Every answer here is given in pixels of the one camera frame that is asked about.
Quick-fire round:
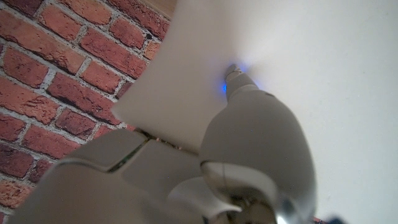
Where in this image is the cream memory foam sheet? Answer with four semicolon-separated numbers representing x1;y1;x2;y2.
111;0;398;224

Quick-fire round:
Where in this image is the printed brick wall backdrop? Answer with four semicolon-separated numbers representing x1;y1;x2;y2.
0;0;171;224

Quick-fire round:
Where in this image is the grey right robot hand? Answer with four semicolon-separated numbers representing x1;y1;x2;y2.
6;63;318;224

